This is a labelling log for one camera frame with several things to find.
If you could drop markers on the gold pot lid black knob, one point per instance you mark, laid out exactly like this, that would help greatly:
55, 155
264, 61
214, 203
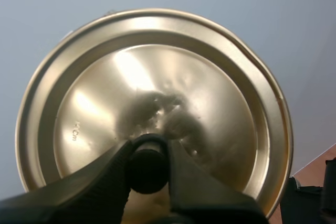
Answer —
110, 77

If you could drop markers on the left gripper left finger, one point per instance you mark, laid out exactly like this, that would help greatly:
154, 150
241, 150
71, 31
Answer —
86, 197

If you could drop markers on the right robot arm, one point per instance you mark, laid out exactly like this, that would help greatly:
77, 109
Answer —
309, 203

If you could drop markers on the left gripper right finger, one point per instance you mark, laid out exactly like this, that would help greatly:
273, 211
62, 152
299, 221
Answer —
199, 195

